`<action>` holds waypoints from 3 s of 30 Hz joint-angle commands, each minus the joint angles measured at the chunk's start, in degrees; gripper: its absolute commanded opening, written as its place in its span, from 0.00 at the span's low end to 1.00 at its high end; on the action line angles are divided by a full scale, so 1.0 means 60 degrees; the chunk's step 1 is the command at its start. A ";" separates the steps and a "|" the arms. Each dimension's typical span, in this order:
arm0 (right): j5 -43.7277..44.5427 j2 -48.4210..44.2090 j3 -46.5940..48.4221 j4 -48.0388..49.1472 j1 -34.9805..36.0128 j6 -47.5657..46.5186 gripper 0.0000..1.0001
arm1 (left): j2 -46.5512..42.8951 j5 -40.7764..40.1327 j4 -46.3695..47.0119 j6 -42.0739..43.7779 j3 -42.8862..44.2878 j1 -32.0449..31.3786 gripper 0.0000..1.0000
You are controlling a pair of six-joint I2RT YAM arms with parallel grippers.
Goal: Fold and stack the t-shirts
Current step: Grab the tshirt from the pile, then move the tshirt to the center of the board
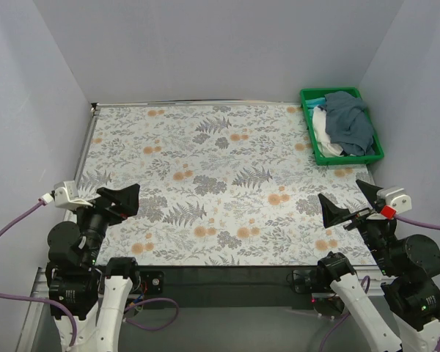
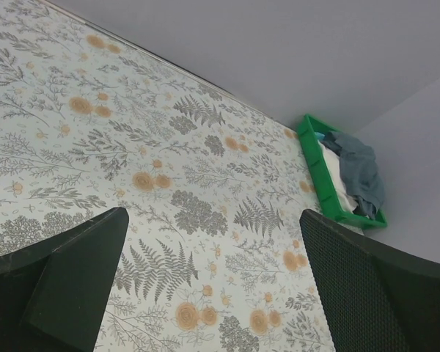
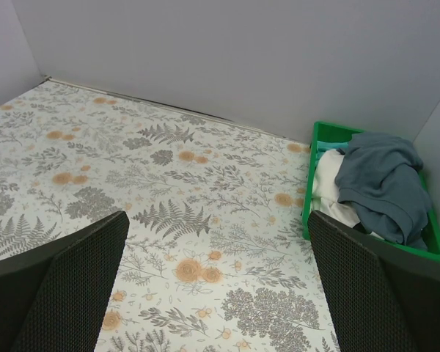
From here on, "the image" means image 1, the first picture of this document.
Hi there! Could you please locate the dark blue-grey t-shirt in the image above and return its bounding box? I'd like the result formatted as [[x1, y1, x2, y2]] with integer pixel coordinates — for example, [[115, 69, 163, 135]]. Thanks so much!
[[324, 91, 375, 156]]

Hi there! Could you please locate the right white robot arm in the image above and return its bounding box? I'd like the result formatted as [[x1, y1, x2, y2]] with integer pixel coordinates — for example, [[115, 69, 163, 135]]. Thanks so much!
[[317, 180, 440, 351]]

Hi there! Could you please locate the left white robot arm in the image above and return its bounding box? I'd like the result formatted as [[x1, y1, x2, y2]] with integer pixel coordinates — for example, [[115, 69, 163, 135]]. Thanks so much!
[[45, 181, 142, 351]]

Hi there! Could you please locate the white t-shirt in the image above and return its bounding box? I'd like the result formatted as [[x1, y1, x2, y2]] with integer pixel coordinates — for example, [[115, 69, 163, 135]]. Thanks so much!
[[312, 106, 343, 158]]

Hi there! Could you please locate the floral patterned table mat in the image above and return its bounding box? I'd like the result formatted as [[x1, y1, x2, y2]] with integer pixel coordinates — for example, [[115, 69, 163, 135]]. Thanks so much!
[[78, 104, 374, 266]]

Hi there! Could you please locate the light blue t-shirt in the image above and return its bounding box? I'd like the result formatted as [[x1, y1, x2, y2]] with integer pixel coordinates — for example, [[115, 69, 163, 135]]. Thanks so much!
[[305, 97, 326, 116]]

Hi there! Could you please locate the green plastic bin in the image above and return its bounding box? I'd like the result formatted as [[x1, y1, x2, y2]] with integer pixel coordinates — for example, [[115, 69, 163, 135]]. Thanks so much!
[[300, 87, 384, 166]]

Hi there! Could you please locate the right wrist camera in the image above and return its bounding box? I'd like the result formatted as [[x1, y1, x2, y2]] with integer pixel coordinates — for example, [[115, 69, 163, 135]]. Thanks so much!
[[375, 186, 412, 219]]

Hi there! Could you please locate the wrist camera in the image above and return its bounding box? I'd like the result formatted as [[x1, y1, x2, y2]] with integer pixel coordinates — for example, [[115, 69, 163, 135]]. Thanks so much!
[[375, 186, 412, 219], [39, 180, 93, 212]]

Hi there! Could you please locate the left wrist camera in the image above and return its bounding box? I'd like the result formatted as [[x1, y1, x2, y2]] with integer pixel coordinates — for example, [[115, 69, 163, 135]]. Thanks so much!
[[39, 180, 93, 212]]

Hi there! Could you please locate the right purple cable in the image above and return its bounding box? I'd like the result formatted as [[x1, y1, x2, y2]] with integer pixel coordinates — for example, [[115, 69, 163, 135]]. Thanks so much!
[[317, 212, 440, 352]]

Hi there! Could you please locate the purple cable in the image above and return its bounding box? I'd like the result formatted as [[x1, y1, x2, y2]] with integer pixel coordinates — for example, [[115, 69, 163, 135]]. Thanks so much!
[[317, 212, 440, 352], [0, 199, 180, 348]]

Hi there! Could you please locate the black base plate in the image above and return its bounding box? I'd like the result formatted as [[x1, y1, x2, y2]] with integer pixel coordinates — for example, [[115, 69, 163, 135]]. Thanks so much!
[[126, 265, 335, 309]]

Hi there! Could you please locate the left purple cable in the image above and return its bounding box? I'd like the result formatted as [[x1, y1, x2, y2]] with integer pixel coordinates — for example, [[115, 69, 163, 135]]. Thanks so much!
[[0, 199, 180, 348]]

